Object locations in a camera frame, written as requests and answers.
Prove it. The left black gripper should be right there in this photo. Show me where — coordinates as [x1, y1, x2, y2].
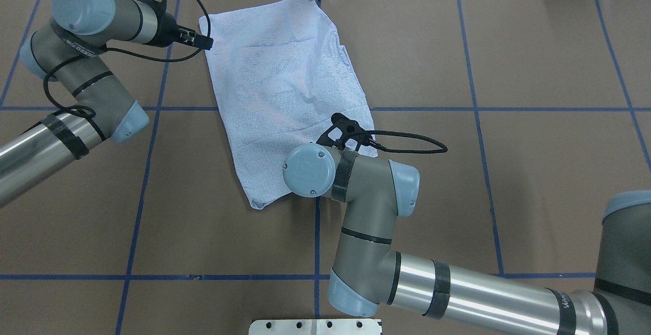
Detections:
[153, 12, 214, 50]

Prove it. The light blue striped shirt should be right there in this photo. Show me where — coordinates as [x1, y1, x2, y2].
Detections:
[198, 0, 375, 210]

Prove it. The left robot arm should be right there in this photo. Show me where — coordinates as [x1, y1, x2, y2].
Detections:
[1, 0, 213, 207]

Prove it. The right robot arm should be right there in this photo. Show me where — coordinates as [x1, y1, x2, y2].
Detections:
[281, 143, 649, 334]

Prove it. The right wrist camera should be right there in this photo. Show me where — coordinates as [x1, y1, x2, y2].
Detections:
[316, 113, 381, 152]

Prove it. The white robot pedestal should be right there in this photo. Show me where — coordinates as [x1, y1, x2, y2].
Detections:
[248, 318, 383, 334]

